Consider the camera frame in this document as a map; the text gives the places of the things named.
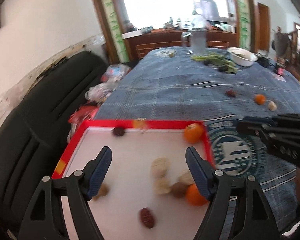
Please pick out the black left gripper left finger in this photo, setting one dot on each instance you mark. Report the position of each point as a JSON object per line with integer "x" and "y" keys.
{"x": 44, "y": 217}

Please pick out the blue plaid tablecloth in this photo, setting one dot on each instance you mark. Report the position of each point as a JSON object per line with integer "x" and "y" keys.
{"x": 178, "y": 88}

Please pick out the black leather sofa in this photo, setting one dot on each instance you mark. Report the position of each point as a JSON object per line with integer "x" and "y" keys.
{"x": 33, "y": 136}

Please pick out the brown walnut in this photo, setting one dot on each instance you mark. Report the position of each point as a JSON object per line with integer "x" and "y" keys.
{"x": 178, "y": 189}

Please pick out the wooden counter cabinet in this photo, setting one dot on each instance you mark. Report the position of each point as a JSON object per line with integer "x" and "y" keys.
{"x": 139, "y": 46}

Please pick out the green vegetable leaves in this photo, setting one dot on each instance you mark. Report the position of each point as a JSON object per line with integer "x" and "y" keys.
{"x": 224, "y": 65}

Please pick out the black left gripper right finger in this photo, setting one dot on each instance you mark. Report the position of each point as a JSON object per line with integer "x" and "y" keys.
{"x": 253, "y": 217}

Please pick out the orange tangerine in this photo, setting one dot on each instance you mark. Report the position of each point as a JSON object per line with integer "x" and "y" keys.
{"x": 193, "y": 133}
{"x": 194, "y": 197}

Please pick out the red jujube in tray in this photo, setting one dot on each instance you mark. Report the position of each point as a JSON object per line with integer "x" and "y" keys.
{"x": 147, "y": 218}

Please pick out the small tangerine on table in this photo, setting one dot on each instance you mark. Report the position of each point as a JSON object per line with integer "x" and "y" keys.
{"x": 259, "y": 99}

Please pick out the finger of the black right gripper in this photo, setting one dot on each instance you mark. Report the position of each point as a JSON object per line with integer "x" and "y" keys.
{"x": 251, "y": 127}
{"x": 280, "y": 119}

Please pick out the red plastic bag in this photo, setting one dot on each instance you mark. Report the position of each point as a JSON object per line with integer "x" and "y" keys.
{"x": 86, "y": 112}

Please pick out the clear glass pitcher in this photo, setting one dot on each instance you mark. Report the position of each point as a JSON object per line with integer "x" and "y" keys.
{"x": 194, "y": 41}

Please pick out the dark red date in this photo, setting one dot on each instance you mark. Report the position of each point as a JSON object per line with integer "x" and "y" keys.
{"x": 231, "y": 93}

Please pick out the red shallow tray box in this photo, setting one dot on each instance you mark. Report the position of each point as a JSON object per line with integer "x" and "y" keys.
{"x": 130, "y": 181}

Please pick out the white bowl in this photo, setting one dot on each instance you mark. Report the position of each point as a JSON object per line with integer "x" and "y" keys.
{"x": 242, "y": 57}

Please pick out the dark date in tray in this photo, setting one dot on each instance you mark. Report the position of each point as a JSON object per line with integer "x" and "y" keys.
{"x": 118, "y": 131}

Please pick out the white plastic bag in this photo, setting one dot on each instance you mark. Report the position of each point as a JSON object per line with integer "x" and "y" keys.
{"x": 100, "y": 92}

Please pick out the colourful snack bag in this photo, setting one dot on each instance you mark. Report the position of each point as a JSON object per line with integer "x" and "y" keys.
{"x": 115, "y": 73}

